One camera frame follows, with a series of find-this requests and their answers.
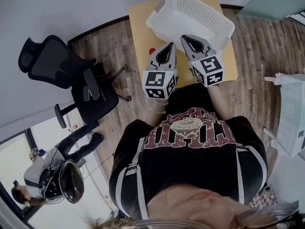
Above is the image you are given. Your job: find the frosted glass door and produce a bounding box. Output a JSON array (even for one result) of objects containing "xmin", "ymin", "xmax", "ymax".
[{"xmin": 237, "ymin": 0, "xmax": 305, "ymax": 21}]

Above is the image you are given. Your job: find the black mesh office chair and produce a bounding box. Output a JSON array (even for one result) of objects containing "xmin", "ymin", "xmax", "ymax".
[{"xmin": 18, "ymin": 34, "xmax": 132, "ymax": 130}]

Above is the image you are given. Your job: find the pale green cloth covered table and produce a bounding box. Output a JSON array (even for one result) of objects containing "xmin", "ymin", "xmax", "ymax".
[{"xmin": 263, "ymin": 72, "xmax": 305, "ymax": 158}]

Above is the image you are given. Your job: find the white cabinet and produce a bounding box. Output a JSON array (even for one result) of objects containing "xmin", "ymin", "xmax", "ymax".
[{"xmin": 268, "ymin": 151, "xmax": 305, "ymax": 204}]

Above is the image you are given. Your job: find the wooden table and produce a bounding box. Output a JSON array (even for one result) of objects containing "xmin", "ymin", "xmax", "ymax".
[{"xmin": 128, "ymin": 0, "xmax": 239, "ymax": 90}]

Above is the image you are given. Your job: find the black printed t-shirt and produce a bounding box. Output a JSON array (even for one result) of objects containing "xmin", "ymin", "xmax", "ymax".
[{"xmin": 109, "ymin": 83, "xmax": 269, "ymax": 220}]

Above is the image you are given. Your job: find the black floor cable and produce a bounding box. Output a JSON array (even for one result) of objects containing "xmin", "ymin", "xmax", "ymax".
[{"xmin": 81, "ymin": 153, "xmax": 115, "ymax": 181}]

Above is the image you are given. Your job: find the beaded bracelet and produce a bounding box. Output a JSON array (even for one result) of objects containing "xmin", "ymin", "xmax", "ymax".
[{"xmin": 149, "ymin": 106, "xmax": 167, "ymax": 115}]

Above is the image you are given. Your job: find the pink checkered mat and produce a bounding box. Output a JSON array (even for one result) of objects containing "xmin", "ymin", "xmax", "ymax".
[{"xmin": 250, "ymin": 191, "xmax": 279, "ymax": 208}]

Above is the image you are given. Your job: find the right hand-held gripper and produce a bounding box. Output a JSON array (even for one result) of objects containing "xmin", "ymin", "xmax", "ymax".
[{"xmin": 180, "ymin": 34, "xmax": 225, "ymax": 88}]

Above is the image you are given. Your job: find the white plastic basket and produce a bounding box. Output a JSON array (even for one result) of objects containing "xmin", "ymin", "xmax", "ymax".
[{"xmin": 145, "ymin": 0, "xmax": 236, "ymax": 53}]

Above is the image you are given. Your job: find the person's left forearm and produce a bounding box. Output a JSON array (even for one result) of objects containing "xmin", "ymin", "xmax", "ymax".
[{"xmin": 145, "ymin": 98, "xmax": 169, "ymax": 126}]

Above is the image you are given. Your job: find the grey shoulder strap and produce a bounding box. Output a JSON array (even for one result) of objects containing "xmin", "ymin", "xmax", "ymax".
[
  {"xmin": 126, "ymin": 137, "xmax": 150, "ymax": 220},
  {"xmin": 234, "ymin": 146, "xmax": 245, "ymax": 205}
]

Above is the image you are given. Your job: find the person's face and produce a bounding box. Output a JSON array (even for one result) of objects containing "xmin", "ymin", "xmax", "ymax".
[{"xmin": 146, "ymin": 186, "xmax": 253, "ymax": 229}]

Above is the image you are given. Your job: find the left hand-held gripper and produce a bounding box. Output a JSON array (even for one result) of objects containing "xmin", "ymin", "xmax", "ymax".
[{"xmin": 142, "ymin": 42, "xmax": 179, "ymax": 100}]

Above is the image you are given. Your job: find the person's right forearm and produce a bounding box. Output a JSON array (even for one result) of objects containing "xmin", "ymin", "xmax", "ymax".
[{"xmin": 208, "ymin": 84, "xmax": 231, "ymax": 121}]

